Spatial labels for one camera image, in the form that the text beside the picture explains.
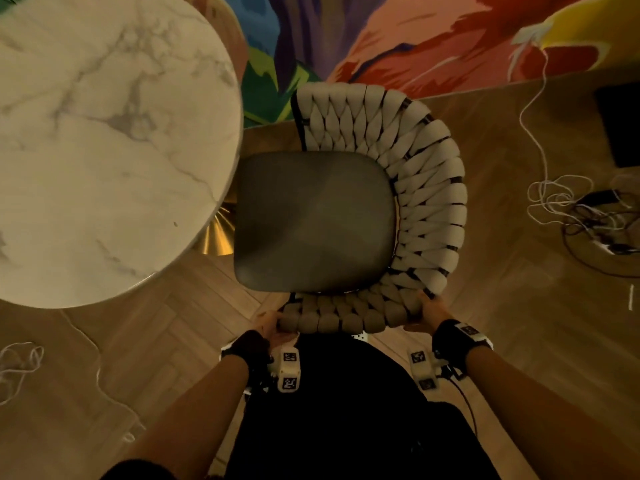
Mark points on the person's left fingers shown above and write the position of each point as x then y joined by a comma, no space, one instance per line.
283,325

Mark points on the person's right fingers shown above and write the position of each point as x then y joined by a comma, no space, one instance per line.
418,319

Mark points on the black box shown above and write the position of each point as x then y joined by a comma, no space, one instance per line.
620,124

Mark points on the person's right hand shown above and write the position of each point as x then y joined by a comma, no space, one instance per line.
434,313

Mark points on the person's left forearm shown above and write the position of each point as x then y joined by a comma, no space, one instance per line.
195,419

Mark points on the person's left hand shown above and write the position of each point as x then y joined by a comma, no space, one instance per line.
269,325

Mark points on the beige woven chair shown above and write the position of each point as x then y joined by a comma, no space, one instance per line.
430,194

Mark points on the colourful patterned rug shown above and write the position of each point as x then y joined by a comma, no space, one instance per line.
425,34

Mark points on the person's black clothing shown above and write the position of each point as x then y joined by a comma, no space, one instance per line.
350,419

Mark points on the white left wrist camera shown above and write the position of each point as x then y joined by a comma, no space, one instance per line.
289,369

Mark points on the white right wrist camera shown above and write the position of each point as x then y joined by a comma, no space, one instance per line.
422,364

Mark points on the person's right forearm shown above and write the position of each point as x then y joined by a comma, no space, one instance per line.
540,419

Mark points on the grey seat cushion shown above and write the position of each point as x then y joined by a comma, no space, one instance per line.
315,219

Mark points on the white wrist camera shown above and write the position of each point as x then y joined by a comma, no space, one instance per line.
422,364
289,369

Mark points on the gold table base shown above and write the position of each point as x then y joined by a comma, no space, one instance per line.
217,234

